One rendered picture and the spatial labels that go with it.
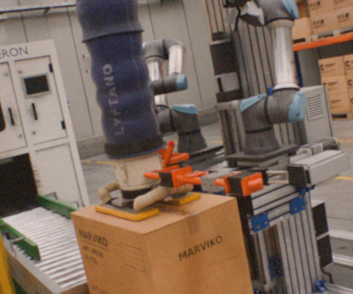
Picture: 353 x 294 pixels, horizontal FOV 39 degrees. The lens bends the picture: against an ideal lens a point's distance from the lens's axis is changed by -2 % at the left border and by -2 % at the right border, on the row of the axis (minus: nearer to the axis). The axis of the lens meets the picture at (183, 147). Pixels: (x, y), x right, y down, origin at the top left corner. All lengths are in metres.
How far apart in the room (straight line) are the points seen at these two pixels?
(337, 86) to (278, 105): 8.14
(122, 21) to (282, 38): 0.66
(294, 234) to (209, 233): 0.80
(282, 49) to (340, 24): 7.82
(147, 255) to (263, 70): 1.08
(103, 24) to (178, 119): 0.79
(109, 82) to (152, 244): 0.59
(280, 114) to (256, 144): 0.16
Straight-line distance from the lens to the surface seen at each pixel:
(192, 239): 1.72
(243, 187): 1.39
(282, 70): 2.04
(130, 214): 1.79
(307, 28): 10.41
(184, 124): 2.43
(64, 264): 2.86
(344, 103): 10.10
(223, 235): 1.80
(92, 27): 1.84
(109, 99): 1.82
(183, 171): 1.69
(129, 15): 1.84
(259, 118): 2.04
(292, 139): 2.44
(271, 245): 2.47
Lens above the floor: 1.40
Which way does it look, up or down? 8 degrees down
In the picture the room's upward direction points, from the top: 11 degrees counter-clockwise
